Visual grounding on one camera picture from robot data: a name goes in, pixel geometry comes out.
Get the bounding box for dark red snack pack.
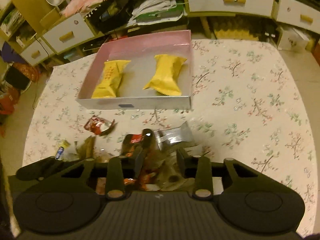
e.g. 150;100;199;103
120;128;154;157

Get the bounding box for clear white snack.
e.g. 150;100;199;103
54;140;79;162

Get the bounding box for silver foil snack pack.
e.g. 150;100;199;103
154;121;195;151

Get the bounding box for red snack wrapper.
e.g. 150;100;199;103
84;115;116;136

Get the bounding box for yellow snack pack left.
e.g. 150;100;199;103
92;60;131;99

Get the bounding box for yellow snack pack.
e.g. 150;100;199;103
92;60;131;99
143;54;187;96

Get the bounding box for yellow snack pack right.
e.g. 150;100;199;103
143;54;187;96

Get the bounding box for pink cardboard box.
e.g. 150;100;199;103
76;30;193;110

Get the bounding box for floral tablecloth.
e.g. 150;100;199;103
23;40;318;236

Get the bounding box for small lower left drawer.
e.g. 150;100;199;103
21;38;54;66

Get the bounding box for left white drawer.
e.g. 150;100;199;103
43;13;94;54

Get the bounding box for stack of papers and folders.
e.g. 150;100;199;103
127;0;186;27

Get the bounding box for far right white drawer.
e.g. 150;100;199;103
273;0;320;34

